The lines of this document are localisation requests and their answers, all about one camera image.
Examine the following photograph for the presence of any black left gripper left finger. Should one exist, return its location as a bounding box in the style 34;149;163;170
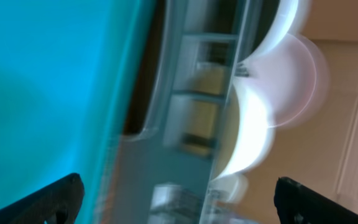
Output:
0;173;85;224

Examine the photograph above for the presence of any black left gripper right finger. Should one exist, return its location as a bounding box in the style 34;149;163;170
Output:
273;177;358;224

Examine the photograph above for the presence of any white round plate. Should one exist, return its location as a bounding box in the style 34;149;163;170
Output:
237;34;329;128

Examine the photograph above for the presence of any grey dishwasher rack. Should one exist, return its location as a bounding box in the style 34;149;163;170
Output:
101;1;262;223

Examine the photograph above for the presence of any teal plastic tray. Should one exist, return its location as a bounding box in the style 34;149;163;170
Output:
0;0;158;224

